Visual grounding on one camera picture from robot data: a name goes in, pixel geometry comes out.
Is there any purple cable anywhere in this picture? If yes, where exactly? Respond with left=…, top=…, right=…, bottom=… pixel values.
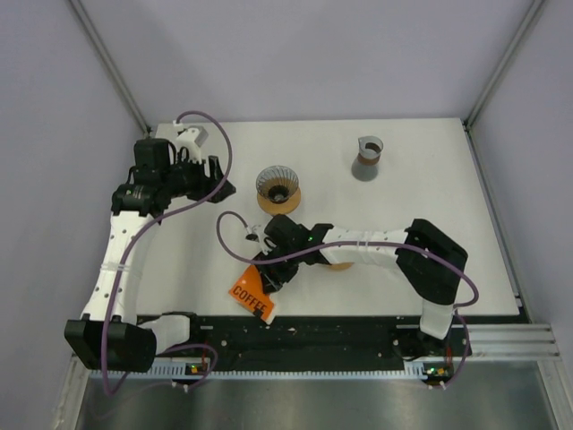
left=100, top=109, right=233, bottom=397
left=216, top=211, right=481, bottom=390

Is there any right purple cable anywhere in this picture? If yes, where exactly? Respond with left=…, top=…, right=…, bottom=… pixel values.
left=216, top=211, right=481, bottom=390

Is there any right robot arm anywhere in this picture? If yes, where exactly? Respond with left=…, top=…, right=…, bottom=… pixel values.
left=250, top=215, right=468, bottom=355

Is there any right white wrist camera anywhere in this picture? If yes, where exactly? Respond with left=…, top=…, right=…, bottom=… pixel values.
left=245, top=225, right=275, bottom=254

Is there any orange coffee filter pack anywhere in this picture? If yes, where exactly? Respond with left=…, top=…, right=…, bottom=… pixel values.
left=228, top=265, right=275, bottom=325

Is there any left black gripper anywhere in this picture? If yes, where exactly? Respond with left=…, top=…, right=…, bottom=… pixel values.
left=160, top=151, right=235, bottom=203

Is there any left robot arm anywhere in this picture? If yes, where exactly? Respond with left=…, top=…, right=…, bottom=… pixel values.
left=64, top=127, right=236, bottom=373

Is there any aluminium frame rail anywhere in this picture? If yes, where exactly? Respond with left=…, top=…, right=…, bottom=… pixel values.
left=71, top=322, right=561, bottom=363

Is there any grey glass carafe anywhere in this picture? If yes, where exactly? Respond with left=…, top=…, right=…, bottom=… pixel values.
left=351, top=135, right=384, bottom=182

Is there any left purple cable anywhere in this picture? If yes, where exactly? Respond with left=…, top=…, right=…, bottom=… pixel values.
left=100, top=109, right=233, bottom=397

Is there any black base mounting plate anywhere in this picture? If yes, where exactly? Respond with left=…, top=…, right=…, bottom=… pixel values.
left=171, top=316, right=472, bottom=373

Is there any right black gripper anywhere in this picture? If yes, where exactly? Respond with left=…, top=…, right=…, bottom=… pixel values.
left=253, top=243, right=303, bottom=296

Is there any grey cable duct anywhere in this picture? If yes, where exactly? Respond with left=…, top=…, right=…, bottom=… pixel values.
left=89, top=356, right=454, bottom=382

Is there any smoked glass dripper cone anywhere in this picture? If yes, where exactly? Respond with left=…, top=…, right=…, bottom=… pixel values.
left=255, top=165, right=299, bottom=204

